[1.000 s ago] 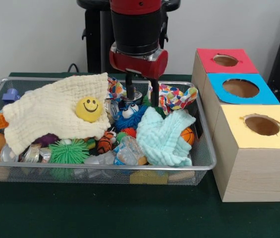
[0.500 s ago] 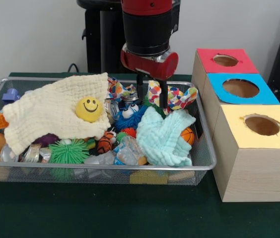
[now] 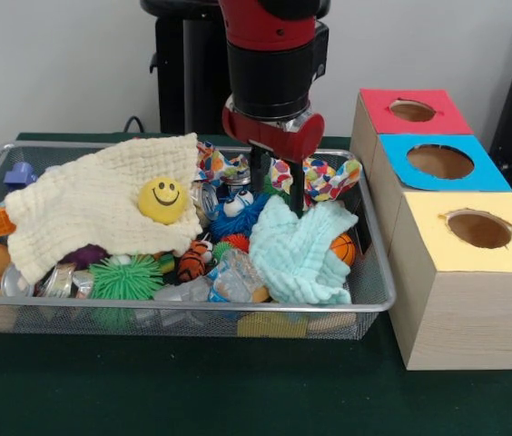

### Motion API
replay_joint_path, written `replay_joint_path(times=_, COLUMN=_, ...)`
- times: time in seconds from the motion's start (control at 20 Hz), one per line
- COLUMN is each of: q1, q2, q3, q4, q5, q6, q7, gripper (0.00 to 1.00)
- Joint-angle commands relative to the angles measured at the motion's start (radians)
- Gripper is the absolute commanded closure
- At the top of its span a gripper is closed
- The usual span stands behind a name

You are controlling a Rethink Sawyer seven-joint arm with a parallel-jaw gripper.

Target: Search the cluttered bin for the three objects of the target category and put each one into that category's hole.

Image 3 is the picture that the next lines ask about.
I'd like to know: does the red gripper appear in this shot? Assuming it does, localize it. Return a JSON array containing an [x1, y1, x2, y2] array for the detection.
[[222, 97, 326, 218]]

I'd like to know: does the colourful polka dot cloth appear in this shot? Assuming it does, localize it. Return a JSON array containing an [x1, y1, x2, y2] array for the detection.
[[268, 154, 364, 213]]

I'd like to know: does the light blue waffle cloth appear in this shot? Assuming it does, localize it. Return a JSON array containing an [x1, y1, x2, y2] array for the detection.
[[249, 194, 359, 305]]

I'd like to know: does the crushed bottle with blue label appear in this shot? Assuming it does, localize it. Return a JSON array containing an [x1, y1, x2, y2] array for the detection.
[[205, 248, 270, 304]]

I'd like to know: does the cream waffle cloth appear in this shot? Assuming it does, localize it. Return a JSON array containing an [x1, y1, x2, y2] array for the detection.
[[4, 132, 203, 285]]

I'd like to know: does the wooden box with three holes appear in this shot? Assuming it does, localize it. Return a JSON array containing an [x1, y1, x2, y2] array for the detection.
[[349, 88, 512, 372]]

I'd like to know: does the blue fuzzy monster toy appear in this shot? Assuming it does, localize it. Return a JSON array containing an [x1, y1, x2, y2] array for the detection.
[[208, 189, 271, 240]]

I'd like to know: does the small orange basketball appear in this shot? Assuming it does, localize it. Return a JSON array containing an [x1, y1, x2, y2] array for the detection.
[[330, 232, 357, 267]]

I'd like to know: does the yellow smiley ball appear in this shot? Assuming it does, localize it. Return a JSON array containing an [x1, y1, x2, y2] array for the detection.
[[136, 176, 189, 225]]

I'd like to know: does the tiger plush toy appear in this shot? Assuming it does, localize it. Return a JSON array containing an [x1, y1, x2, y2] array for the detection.
[[176, 240, 214, 282]]

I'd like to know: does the green spiky rubber ball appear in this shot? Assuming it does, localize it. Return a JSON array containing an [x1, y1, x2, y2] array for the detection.
[[87, 253, 164, 301]]

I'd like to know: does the purple toy block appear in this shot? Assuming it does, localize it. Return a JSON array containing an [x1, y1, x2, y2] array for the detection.
[[3, 162, 38, 188]]

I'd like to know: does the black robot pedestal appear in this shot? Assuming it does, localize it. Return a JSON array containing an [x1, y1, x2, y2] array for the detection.
[[140, 0, 234, 136]]

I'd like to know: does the black cable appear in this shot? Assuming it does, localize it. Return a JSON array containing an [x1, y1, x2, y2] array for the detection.
[[122, 115, 162, 135]]

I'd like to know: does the shallow wire mesh bin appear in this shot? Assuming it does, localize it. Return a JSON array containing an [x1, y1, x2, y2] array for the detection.
[[0, 140, 397, 341]]

